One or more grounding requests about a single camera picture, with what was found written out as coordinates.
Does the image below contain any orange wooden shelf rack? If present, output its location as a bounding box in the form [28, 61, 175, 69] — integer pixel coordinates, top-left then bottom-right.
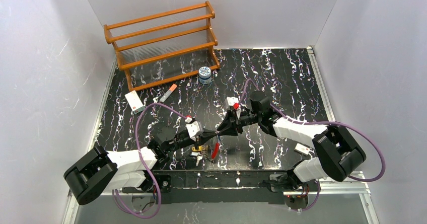
[103, 1, 221, 91]

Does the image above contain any small blue patterned tin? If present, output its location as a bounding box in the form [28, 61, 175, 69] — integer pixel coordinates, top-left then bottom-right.
[198, 66, 212, 85]

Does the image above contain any white card box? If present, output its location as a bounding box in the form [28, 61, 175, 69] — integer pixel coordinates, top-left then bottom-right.
[125, 91, 146, 115]
[294, 143, 311, 156]

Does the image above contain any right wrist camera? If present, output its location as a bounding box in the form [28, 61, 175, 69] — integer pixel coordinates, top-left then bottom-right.
[226, 97, 241, 118]

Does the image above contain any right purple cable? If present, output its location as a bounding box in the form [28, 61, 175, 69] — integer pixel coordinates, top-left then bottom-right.
[240, 79, 387, 212]

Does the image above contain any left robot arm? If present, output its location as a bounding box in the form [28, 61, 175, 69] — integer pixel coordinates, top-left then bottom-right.
[63, 127, 218, 205]

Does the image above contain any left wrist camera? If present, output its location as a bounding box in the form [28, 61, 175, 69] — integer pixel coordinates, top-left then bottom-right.
[185, 116, 203, 141]

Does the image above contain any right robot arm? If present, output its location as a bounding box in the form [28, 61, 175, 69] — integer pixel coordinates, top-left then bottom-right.
[217, 91, 366, 183]

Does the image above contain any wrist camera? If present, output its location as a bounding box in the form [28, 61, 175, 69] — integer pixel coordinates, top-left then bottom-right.
[185, 116, 203, 141]
[226, 97, 241, 118]

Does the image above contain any white card box right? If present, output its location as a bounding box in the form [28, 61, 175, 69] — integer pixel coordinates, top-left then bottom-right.
[294, 143, 311, 156]

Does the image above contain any white card box left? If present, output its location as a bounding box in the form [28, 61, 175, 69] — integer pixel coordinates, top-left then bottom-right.
[125, 91, 146, 115]

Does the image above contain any orange capped marker pen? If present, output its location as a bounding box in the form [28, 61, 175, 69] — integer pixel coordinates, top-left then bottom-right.
[159, 84, 177, 103]

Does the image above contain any aluminium frame rail front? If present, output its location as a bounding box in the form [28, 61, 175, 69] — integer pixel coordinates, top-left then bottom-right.
[68, 171, 372, 196]

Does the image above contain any red handled keyring with keys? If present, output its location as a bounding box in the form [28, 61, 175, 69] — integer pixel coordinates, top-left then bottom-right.
[190, 137, 220, 167]

